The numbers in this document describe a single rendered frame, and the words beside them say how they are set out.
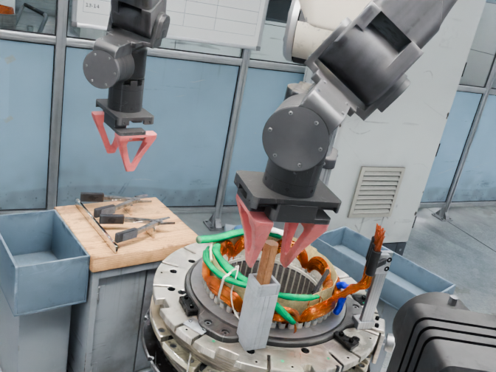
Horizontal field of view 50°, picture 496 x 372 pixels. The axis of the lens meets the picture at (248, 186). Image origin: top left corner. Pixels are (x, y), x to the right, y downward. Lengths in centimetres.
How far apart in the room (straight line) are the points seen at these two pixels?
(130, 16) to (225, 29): 216
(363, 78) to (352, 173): 260
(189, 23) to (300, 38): 189
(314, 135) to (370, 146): 266
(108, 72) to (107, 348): 46
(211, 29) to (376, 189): 131
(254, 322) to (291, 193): 17
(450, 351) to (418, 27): 37
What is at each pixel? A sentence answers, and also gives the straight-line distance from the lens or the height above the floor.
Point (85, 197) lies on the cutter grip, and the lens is 99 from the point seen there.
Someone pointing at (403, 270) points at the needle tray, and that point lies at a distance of 107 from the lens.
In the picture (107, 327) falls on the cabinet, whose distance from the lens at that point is 95.
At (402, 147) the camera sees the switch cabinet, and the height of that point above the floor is 75.
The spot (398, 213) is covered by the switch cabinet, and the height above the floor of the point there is 32.
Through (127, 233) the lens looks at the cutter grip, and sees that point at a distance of 87.
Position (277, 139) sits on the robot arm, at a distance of 46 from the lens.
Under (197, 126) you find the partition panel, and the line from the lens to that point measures 314.
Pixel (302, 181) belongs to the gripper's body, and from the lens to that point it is 54.
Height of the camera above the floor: 150
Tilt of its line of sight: 21 degrees down
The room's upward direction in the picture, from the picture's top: 11 degrees clockwise
